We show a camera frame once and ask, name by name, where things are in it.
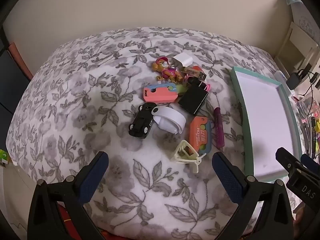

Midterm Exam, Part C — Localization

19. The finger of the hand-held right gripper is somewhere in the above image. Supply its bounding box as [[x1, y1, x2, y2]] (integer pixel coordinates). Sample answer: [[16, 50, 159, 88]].
[[301, 154, 320, 174], [275, 147, 304, 180]]

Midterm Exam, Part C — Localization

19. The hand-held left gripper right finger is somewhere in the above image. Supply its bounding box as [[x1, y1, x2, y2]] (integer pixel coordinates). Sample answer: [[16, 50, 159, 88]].
[[212, 151, 294, 240]]

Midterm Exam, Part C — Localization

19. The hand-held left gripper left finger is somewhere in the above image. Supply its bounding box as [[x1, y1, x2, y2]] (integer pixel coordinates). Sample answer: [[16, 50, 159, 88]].
[[27, 151, 109, 240]]

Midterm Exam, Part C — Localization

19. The teal shallow cardboard box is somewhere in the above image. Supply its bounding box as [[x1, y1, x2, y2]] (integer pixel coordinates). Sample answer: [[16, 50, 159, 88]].
[[229, 66, 300, 184]]

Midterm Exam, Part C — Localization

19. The cream plastic clip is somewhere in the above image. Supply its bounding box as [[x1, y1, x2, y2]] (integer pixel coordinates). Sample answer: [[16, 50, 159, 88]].
[[170, 140, 206, 173]]

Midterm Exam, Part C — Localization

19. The orange blue fidget knife toy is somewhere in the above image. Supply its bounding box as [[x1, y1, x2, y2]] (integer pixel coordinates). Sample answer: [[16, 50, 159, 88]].
[[189, 116, 213, 154]]

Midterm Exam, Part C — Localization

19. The purple hair clip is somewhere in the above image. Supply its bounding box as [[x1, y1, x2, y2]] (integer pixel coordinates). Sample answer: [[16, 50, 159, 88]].
[[213, 107, 225, 148]]

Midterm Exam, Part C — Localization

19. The black toy car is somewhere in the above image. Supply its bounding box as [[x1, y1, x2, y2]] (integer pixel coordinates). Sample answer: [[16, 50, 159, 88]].
[[128, 102, 159, 140]]

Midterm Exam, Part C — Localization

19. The white silicone wristband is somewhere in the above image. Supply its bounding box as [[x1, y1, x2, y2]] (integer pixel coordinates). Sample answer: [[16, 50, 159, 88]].
[[153, 106, 187, 135]]

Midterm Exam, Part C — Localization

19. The pink toy dog figure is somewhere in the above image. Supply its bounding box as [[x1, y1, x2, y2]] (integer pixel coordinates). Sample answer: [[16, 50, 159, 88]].
[[151, 57, 184, 83]]

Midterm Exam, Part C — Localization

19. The white charger cube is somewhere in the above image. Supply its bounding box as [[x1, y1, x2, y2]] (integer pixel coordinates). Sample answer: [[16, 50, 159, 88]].
[[171, 53, 194, 69]]

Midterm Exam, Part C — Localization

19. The clear glass jar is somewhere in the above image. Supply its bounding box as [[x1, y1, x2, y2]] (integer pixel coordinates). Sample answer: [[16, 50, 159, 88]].
[[296, 97, 315, 118]]

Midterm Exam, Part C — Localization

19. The black plugged charger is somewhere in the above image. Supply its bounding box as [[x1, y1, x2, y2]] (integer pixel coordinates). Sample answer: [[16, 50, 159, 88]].
[[286, 72, 302, 89]]

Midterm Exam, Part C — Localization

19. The white power strip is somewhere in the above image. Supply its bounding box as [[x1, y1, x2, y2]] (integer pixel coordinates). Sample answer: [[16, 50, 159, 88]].
[[274, 71, 295, 97]]

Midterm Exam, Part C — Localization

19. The grey floral fleece blanket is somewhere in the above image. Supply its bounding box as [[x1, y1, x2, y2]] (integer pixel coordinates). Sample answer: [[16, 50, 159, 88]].
[[6, 26, 300, 238]]

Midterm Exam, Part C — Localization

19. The pink and blue stamp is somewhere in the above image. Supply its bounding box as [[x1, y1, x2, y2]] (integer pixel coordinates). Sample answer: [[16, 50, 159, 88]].
[[143, 83, 180, 103]]

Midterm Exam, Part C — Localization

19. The cream wooden shelf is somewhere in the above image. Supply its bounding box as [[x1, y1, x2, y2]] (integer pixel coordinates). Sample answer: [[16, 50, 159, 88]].
[[274, 21, 320, 78]]

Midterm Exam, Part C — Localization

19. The dark cabinet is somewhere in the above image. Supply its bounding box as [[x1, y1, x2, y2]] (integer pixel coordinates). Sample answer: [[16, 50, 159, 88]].
[[0, 42, 32, 117]]

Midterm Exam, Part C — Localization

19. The black charger cable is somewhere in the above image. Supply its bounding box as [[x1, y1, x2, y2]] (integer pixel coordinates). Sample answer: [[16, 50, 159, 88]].
[[297, 69, 320, 120]]

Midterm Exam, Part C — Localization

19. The pale printed wall picture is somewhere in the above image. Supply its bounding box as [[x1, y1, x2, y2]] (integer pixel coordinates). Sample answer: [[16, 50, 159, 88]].
[[290, 0, 320, 39]]

